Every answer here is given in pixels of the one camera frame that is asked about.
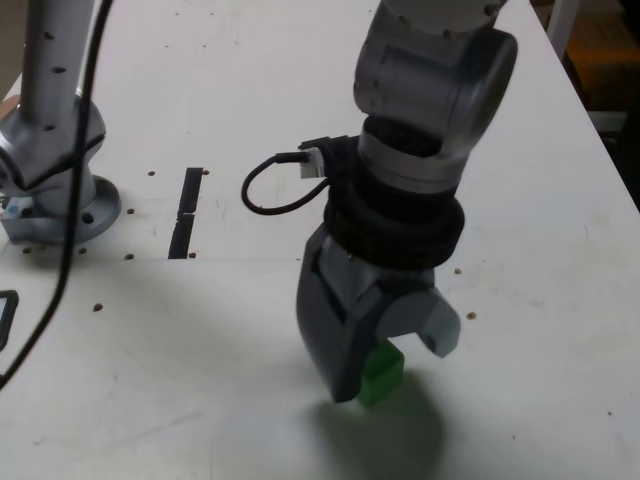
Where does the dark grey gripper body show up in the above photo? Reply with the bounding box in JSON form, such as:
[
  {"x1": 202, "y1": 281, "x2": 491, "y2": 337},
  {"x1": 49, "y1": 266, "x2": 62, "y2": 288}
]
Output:
[{"x1": 318, "y1": 236, "x2": 436, "y2": 322}]

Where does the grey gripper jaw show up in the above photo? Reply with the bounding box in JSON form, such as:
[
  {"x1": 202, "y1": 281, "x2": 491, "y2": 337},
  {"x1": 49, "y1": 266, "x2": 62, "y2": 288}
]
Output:
[
  {"x1": 294, "y1": 232, "x2": 397, "y2": 404},
  {"x1": 377, "y1": 287, "x2": 463, "y2": 360}
]

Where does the green cube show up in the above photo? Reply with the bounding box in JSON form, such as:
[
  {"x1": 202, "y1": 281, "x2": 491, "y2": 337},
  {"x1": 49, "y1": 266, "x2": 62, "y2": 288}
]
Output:
[{"x1": 358, "y1": 338, "x2": 405, "y2": 408}]

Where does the black tape strip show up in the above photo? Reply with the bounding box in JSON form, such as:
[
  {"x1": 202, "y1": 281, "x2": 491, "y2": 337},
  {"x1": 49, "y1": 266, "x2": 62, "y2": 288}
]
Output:
[{"x1": 167, "y1": 167, "x2": 205, "y2": 260}]

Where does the black rectangular tray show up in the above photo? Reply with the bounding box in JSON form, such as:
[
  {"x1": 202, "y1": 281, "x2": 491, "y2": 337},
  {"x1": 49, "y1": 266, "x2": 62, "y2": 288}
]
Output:
[{"x1": 0, "y1": 289, "x2": 20, "y2": 351}]

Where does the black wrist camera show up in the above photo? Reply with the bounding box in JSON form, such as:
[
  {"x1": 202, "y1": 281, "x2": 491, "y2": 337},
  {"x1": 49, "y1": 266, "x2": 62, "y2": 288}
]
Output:
[{"x1": 298, "y1": 133, "x2": 361, "y2": 181}]

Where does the short looped black cable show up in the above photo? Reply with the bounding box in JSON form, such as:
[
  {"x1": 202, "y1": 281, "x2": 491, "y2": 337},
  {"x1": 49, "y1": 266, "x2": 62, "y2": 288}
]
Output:
[{"x1": 241, "y1": 152, "x2": 331, "y2": 218}]

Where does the white metal frame post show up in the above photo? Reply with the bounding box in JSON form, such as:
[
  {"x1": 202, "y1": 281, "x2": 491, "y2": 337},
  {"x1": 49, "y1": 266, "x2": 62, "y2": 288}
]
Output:
[{"x1": 547, "y1": 0, "x2": 584, "y2": 55}]

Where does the long black cable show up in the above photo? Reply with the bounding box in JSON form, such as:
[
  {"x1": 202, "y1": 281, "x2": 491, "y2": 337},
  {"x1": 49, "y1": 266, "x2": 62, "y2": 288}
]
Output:
[{"x1": 0, "y1": 0, "x2": 114, "y2": 389}]

